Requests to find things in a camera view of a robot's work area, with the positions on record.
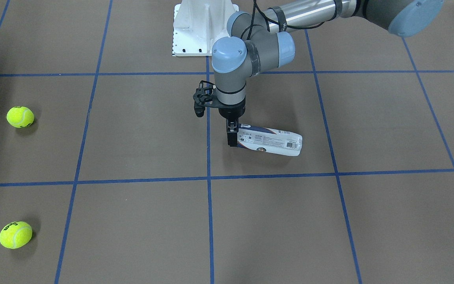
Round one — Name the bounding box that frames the clear tennis ball can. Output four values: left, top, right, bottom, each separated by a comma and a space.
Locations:
237, 124, 303, 157

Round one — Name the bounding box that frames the tennis ball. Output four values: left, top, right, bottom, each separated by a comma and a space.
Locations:
0, 221, 33, 249
6, 106, 35, 128

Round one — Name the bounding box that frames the white pedestal column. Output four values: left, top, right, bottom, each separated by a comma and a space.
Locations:
172, 0, 239, 56

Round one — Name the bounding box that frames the far black camera cable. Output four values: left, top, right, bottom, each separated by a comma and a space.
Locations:
244, 0, 338, 40

